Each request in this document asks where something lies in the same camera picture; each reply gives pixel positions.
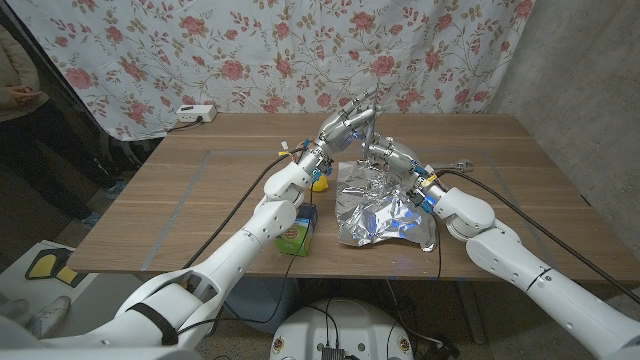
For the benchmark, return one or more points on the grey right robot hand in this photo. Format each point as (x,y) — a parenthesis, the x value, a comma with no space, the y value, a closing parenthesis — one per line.
(400,160)

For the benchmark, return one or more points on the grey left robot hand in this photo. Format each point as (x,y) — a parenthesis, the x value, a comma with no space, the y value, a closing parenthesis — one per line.
(340,132)

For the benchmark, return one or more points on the large aluminum foil sheet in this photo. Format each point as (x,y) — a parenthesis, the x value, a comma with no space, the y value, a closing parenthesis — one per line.
(380,220)

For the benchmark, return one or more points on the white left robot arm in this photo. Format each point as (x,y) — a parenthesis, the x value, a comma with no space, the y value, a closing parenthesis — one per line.
(235,250)

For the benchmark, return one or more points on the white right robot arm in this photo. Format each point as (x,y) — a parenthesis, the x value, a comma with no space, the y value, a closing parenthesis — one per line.
(525,265)

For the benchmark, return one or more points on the green blue sponge package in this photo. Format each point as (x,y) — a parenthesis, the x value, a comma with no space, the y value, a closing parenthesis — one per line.
(295,240)

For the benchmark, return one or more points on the silver metal tool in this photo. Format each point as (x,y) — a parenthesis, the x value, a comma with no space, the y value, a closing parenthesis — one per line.
(455,165)

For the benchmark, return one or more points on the yellow lemon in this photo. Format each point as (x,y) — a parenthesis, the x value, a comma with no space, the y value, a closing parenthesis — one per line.
(322,185)

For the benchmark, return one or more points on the white power strip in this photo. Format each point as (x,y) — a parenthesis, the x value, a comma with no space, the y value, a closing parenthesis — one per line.
(195,113)

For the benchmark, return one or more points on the floral backdrop cloth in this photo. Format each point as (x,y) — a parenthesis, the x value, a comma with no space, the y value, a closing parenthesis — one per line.
(200,50)

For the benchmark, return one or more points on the metal table leg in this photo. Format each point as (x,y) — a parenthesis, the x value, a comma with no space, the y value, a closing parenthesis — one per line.
(472,310)

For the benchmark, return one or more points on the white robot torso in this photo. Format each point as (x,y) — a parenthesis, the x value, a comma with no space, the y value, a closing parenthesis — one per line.
(345,325)

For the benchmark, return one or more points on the grey blue stool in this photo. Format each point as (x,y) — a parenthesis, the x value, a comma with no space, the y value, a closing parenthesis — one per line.
(265,305)

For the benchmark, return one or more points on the black power adapter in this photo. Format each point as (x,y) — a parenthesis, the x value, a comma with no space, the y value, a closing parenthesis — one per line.
(442,351)

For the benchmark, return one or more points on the yellow black floor mat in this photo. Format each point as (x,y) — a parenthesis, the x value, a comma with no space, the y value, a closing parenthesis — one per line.
(42,265)

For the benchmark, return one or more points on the white robot body panel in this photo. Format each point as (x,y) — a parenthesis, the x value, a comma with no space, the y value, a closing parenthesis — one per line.
(100,354)

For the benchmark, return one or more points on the person in beige jacket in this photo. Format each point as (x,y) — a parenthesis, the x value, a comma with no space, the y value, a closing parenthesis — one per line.
(15,75)

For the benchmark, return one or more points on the white sneaker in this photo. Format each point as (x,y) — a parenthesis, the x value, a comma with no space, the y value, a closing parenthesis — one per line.
(50,314)

